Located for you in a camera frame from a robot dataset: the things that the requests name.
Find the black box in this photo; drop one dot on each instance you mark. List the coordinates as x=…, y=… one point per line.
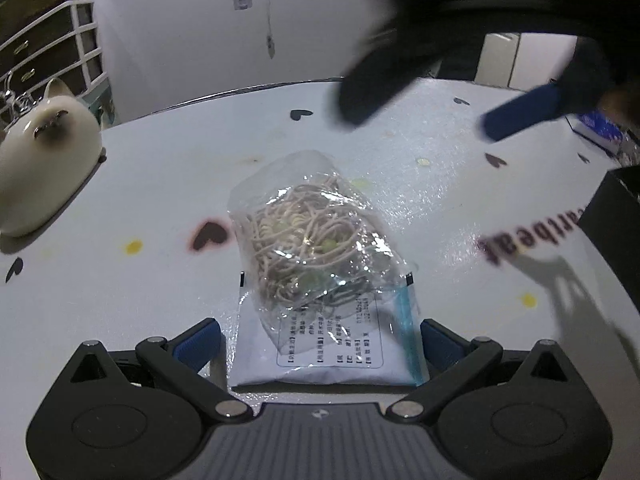
x=617, y=220

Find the white cat figurine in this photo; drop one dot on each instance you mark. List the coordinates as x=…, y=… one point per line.
x=45, y=160

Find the wall switch plate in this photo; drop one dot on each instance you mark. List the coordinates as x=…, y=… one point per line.
x=243, y=1

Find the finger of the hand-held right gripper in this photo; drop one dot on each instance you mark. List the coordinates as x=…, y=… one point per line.
x=525, y=110
x=375, y=85

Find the white kitchen cabinet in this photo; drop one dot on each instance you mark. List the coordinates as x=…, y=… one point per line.
x=525, y=57

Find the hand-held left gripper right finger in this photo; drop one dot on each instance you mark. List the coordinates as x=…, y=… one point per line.
x=440, y=347

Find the silver metal trinket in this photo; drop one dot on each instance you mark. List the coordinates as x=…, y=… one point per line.
x=17, y=100

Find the white packet with blue strip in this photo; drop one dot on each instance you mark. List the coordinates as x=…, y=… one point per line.
x=350, y=365

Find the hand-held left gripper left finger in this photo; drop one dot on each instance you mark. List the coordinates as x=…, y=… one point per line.
x=200, y=345

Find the blue and white packet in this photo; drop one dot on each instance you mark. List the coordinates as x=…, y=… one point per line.
x=602, y=130

